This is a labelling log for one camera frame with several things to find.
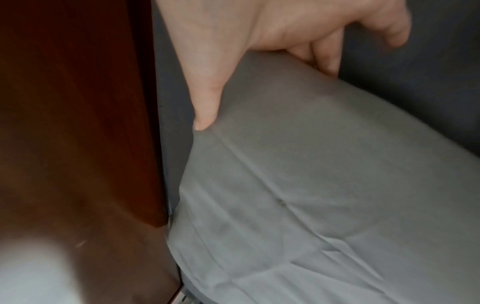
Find person's right hand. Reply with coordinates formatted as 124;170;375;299
155;0;412;131

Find grey pillowcase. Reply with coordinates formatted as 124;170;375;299
166;51;480;304

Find brown wooden headboard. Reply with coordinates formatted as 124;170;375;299
0;0;181;304

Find dark grey bed sheet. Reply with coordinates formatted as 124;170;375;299
151;0;480;229

